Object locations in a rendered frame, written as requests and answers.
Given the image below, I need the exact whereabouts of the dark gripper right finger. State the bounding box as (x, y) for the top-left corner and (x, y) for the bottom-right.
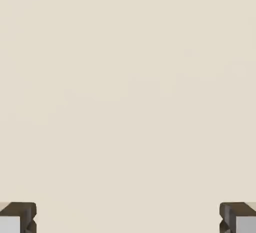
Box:
(218, 201), (256, 233)

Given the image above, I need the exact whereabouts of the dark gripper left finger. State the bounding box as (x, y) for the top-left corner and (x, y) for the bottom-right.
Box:
(0, 201), (38, 233)

